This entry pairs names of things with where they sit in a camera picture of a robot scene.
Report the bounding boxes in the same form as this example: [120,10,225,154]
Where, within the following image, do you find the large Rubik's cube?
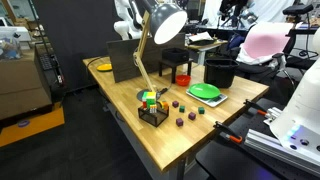
[141,91,158,109]

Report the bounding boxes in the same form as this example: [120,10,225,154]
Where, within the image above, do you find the red bowl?
[175,74,192,87]

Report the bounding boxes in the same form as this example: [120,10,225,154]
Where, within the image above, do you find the small black wooden stool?
[158,58,194,84]

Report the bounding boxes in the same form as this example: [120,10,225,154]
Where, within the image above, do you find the black open box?
[162,47,190,64]

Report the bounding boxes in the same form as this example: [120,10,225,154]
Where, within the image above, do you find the green plastic plate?
[188,82,222,100]

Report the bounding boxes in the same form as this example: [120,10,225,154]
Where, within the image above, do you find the dark wooden board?
[106,33,186,84]

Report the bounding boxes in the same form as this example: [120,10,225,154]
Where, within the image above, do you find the white kitchen scale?
[185,88,229,108]

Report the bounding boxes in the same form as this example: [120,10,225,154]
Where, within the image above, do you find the yellow disc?
[96,63,113,72]

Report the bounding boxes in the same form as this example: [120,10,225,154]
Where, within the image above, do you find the black plastic bin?
[203,58,240,89]

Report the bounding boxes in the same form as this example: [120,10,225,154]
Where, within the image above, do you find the background wooden desk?
[185,39,230,66]

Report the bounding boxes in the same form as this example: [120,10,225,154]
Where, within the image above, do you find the white papers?
[188,31,214,43]

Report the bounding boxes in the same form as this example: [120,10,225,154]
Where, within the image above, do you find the black orange bar clamp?
[243,98,269,117]
[213,120,244,145]

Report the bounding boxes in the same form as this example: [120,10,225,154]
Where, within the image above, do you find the black backdrop curtain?
[32,0,122,92]

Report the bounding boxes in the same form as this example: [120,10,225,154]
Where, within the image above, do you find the black office chair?
[233,33,301,88]

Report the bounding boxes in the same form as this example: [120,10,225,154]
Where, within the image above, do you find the black keypad device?
[34,42,67,88]

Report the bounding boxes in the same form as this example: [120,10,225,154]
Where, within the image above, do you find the pink cloth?
[240,21,295,60]

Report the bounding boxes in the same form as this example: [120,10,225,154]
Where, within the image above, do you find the yellow floor platform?
[0,105,66,148]

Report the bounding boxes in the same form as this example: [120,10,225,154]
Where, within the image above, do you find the large cardboard box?
[0,49,54,121]

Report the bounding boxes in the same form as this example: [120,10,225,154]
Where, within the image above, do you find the purple tape roll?
[17,119,31,129]

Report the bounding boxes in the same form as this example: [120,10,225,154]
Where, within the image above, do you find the clear plastic storage bin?
[0,26,32,62]

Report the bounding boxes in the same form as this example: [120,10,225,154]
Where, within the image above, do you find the black lamp power cable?
[156,81,178,96]

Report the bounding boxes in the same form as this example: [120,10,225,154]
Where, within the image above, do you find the black wire basket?
[137,104,170,128]

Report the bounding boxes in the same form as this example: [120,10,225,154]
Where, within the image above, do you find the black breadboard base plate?
[194,97,320,180]

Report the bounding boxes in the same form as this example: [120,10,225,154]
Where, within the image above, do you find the black tripod camera rig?
[218,0,259,28]

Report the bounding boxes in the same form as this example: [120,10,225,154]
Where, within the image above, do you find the silver metal bracket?
[264,107,284,126]

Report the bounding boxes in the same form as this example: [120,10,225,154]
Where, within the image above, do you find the aluminium extrusion rail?
[244,129,320,173]

